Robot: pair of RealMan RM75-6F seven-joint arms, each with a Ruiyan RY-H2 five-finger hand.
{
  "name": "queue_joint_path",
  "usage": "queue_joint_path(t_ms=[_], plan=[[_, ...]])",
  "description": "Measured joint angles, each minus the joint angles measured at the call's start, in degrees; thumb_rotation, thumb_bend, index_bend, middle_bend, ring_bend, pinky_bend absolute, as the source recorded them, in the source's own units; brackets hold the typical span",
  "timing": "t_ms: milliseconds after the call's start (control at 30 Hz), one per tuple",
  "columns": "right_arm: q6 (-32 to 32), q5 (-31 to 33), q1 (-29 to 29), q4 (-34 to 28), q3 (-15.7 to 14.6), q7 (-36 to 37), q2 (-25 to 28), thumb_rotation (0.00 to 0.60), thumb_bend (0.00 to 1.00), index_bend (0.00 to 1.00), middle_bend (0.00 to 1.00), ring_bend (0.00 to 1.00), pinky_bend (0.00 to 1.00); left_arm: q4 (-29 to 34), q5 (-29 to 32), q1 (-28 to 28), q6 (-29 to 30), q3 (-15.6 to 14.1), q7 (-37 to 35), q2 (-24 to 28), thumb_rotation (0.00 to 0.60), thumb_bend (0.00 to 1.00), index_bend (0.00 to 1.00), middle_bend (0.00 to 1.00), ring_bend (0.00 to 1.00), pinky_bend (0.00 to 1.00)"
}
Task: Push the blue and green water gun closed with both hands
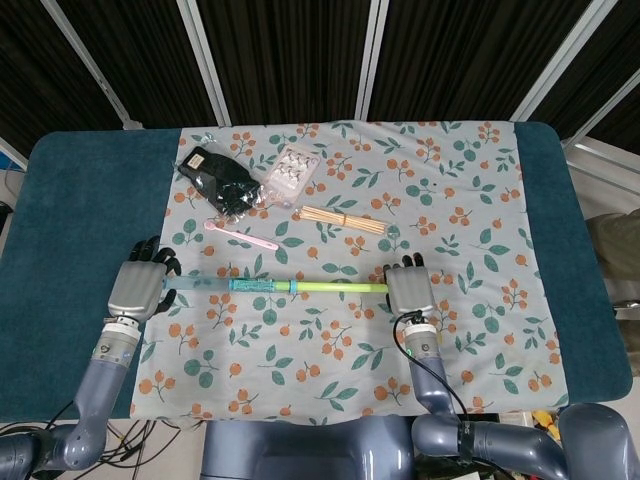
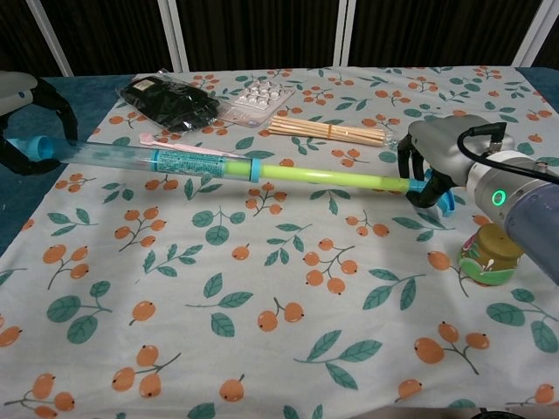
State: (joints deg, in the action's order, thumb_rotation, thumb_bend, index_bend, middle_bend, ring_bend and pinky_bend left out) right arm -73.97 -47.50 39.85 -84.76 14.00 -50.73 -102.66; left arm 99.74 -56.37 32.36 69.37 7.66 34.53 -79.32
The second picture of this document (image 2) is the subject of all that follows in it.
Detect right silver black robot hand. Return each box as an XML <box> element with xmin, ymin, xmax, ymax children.
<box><xmin>395</xmin><ymin>113</ymin><xmax>519</xmax><ymax>210</ymax></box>

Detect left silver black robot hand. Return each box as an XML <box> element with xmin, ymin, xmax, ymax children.
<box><xmin>0</xmin><ymin>69</ymin><xmax>80</xmax><ymax>178</ymax></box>

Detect bundle of wooden sticks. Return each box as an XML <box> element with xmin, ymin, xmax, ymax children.
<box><xmin>266</xmin><ymin>113</ymin><xmax>397</xmax><ymax>148</ymax></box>

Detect small jar with gold lid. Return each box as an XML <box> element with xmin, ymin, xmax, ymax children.
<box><xmin>457</xmin><ymin>222</ymin><xmax>525</xmax><ymax>287</ymax></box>

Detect pink toothbrush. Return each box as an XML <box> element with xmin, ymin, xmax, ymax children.
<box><xmin>138</xmin><ymin>133</ymin><xmax>248</xmax><ymax>159</ymax></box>

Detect black gloves in plastic bag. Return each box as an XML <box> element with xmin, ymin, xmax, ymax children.
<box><xmin>115</xmin><ymin>67</ymin><xmax>222</xmax><ymax>134</ymax></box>

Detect clear pink blister pack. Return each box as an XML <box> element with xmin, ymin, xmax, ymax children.
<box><xmin>217</xmin><ymin>78</ymin><xmax>294</xmax><ymax>128</ymax></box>

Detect floral orange berry tablecloth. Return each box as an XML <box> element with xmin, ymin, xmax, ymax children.
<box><xmin>0</xmin><ymin>65</ymin><xmax>559</xmax><ymax>419</ymax></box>

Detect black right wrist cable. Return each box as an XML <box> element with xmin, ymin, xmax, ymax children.
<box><xmin>457</xmin><ymin>121</ymin><xmax>559</xmax><ymax>184</ymax></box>

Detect white partition frame post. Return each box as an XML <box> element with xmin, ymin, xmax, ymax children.
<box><xmin>24</xmin><ymin>0</ymin><xmax>74</xmax><ymax>76</ymax></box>
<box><xmin>333</xmin><ymin>0</ymin><xmax>355</xmax><ymax>67</ymax></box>
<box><xmin>157</xmin><ymin>0</ymin><xmax>190</xmax><ymax>73</ymax></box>
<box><xmin>513</xmin><ymin>0</ymin><xmax>559</xmax><ymax>67</ymax></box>

